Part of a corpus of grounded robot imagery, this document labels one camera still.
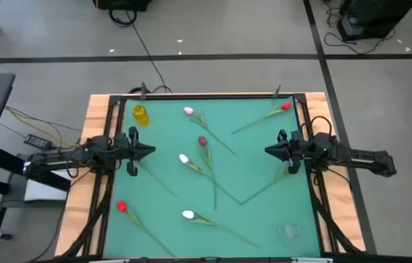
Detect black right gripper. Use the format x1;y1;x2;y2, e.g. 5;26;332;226
264;129;305;175

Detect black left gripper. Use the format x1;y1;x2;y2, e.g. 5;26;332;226
114;126;157;178

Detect dark red artificial tulip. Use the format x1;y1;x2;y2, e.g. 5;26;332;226
198;135;218;212
240;162;291;205

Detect pink artificial tulip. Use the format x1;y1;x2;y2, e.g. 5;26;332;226
137;160;178;198
183;105;236;156

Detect white artificial tulip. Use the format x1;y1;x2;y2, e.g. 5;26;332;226
181;210;261;249
178;153;243;205

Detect clear glass vase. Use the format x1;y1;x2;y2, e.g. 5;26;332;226
277;222;301;242

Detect green table mat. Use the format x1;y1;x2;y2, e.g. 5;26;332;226
102;95;322;259

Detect black power adapter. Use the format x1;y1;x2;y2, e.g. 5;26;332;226
23;133;53;151

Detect white box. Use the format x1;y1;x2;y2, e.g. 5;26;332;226
23;170;69;202

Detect black desk stand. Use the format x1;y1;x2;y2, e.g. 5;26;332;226
0;144;72;245

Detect black equipment case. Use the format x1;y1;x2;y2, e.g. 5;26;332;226
92;0;154;12

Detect black machine base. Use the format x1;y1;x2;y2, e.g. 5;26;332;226
336;0;412;42

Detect black table frame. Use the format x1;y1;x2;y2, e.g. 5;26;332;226
80;92;343;263

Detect black cable bundle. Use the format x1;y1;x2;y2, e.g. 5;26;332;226
59;171;114;259
310;171;364;255

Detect yellow cables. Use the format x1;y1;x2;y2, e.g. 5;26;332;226
4;105;83;148

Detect black floor cable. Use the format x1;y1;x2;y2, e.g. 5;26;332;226
108;7;173;94

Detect black tangled floor cables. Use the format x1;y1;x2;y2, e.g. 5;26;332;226
323;0;397;56

